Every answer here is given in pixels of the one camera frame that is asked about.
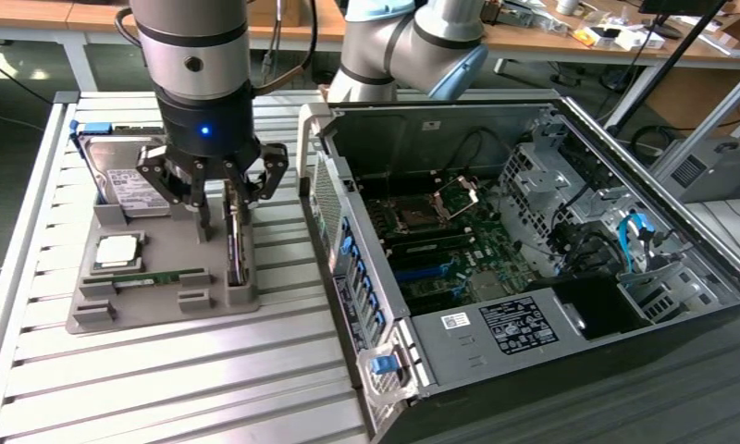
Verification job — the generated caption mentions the aluminium frame profile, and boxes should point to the aluminium frame profile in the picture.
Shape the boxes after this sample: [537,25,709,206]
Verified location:
[647,77,740,177]

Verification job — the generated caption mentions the metal socket cover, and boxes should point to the metal socket cover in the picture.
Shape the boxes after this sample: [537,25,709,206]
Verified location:
[434,174,481,219]

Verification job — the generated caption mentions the silver chipset heat sink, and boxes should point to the silver chipset heat sink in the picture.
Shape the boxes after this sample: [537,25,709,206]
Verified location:
[468,272,512,301]

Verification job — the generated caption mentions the blue disk wire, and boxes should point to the blue disk wire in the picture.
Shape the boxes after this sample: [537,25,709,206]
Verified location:
[615,208,656,275]

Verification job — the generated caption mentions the wooden desk grey legs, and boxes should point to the wooden desk grey legs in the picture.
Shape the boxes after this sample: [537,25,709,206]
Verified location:
[485,0,740,135]
[0,0,346,92]

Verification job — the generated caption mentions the grey metal disk bay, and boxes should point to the grey metal disk bay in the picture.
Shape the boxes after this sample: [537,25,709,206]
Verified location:
[497,115,633,251]

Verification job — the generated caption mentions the orange white box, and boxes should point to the orange white box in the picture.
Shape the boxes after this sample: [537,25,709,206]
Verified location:
[573,25,624,47]

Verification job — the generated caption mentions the graphics card with silver bracket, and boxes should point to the graphics card with silver bracket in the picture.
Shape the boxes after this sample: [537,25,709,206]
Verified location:
[220,178,254,286]

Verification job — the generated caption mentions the metal slat table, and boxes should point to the metal slat table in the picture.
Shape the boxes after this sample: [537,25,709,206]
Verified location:
[0,89,567,444]

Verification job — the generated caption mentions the small white box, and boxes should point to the small white box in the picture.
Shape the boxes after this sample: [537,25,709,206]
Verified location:
[616,31,667,52]

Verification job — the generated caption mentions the green RAM stick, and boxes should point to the green RAM stick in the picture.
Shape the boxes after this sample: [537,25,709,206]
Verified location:
[84,269,205,287]

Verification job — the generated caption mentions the coiled black cable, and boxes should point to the coiled black cable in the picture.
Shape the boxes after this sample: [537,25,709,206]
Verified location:
[628,124,677,156]

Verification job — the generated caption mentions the black looped wire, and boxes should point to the black looped wire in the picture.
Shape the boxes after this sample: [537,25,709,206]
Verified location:
[450,128,515,179]

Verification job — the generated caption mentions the open grey PC case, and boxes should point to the open grey PC case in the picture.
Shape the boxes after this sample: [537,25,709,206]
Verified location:
[296,90,740,444]

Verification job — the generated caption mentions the silver CPU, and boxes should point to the silver CPU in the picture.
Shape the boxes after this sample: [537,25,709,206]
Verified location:
[93,234,144,270]

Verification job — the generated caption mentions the green motherboard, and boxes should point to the green motherboard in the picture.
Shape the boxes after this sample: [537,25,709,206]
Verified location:
[360,174,545,312]

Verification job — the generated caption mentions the black monitor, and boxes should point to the black monitor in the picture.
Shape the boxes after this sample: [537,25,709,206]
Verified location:
[637,0,728,41]

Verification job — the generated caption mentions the CPU socket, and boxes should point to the CPU socket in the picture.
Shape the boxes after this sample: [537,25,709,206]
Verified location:
[392,196,452,231]

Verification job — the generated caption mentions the grey equipment box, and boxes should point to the grey equipment box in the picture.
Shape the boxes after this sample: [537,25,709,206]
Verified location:
[668,138,740,204]

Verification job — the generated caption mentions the silver metal device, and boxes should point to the silver metal device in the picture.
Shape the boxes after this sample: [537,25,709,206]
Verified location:
[496,0,553,29]

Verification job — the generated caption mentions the RAM stick with black chips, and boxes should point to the RAM stick with black chips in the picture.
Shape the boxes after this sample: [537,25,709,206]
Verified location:
[386,239,477,261]

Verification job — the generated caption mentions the black stand pole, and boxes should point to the black stand pole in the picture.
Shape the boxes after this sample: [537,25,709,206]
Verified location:
[601,0,735,135]

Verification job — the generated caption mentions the hard disk with blue carrier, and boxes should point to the hard disk with blue carrier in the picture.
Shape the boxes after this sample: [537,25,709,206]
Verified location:
[69,118,174,219]

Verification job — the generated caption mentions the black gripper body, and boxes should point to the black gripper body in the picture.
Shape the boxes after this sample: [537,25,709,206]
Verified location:
[153,85,261,161]

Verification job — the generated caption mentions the grey parts rack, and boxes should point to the grey parts rack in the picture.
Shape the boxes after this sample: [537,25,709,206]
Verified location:
[65,154,264,335]

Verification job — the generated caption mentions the grey power supply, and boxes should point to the grey power supply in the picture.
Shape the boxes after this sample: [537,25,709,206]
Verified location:
[409,290,587,400]

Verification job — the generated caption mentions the blue case latch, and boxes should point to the blue case latch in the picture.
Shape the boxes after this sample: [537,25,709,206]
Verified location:
[369,354,401,376]

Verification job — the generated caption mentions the black wire bundle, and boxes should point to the black wire bundle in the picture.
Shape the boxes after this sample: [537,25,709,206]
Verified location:
[545,216,624,279]

